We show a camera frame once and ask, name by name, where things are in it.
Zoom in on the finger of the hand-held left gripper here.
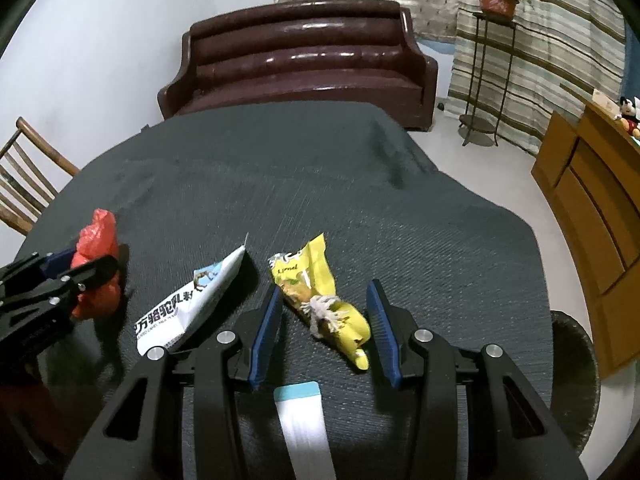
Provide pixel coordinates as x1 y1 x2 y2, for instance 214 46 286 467
0 250 79 302
0 254 120 331

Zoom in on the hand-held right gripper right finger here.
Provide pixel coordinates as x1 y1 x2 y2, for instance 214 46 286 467
366 278 589 480

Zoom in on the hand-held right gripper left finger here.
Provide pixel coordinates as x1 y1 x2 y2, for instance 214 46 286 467
62 285 284 480

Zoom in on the red plastic bag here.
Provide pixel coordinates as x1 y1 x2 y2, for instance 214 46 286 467
70 208 124 320

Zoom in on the yellow snack packet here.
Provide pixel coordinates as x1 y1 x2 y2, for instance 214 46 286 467
268 232 372 372

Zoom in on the black trash bin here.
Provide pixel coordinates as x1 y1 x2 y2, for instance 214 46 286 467
547 310 601 457

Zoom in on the wooden chair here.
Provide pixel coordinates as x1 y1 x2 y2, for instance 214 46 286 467
0 116 81 236

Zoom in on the white milk powder packet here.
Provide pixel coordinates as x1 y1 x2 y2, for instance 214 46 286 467
134 232 249 356

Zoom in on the white blue strip packet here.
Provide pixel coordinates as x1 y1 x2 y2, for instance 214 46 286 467
273 381 337 480

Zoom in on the dark grey tablecloth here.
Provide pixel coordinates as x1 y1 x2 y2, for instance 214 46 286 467
0 101 554 480

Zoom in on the black metal plant stand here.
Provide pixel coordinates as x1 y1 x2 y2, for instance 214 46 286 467
457 10 516 147

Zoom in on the brown wooden cabinet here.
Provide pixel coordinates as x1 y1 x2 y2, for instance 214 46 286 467
530 82 640 380

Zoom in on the dark brown leather sofa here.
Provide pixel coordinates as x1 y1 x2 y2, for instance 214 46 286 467
157 0 440 134

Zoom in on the beige tissue box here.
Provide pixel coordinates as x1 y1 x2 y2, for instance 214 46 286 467
592 88 621 111

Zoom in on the mouse plush toy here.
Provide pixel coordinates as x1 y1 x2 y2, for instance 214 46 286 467
615 95 640 139

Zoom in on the green striped curtain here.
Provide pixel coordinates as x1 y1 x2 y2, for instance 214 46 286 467
447 0 627 156

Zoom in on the blue curtain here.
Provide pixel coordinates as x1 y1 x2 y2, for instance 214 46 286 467
621 30 640 103

